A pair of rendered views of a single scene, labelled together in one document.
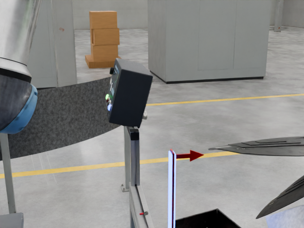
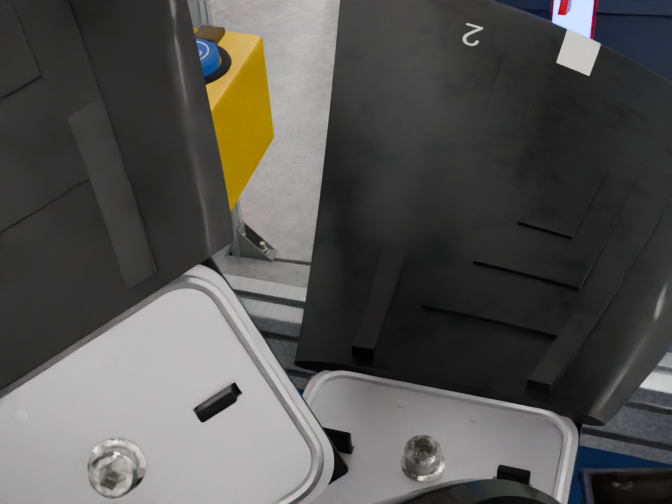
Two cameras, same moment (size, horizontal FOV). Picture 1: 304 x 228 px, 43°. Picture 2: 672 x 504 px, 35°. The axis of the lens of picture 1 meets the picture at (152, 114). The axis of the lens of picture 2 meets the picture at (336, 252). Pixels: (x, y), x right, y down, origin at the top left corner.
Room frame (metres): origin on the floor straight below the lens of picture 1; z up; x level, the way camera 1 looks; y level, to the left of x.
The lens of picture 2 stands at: (0.82, -0.57, 1.45)
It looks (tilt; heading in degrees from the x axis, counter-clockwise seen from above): 42 degrees down; 120
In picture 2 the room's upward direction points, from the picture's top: 4 degrees counter-clockwise
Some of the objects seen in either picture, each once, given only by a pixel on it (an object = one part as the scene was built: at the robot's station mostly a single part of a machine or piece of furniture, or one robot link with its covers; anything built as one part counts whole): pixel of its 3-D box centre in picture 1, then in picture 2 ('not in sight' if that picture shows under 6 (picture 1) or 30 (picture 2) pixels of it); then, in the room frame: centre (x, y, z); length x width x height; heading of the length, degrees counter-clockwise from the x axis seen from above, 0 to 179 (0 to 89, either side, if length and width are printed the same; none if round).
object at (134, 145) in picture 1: (135, 157); not in sight; (1.21, 0.06, 0.96); 0.03 x 0.03 x 0.20; 9
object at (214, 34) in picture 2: not in sight; (208, 35); (0.43, -0.03, 1.08); 0.02 x 0.02 x 0.01; 9
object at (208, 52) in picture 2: not in sight; (189, 61); (0.44, -0.07, 1.08); 0.04 x 0.04 x 0.02
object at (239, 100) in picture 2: not in sight; (143, 119); (0.39, -0.07, 1.02); 0.16 x 0.10 x 0.11; 9
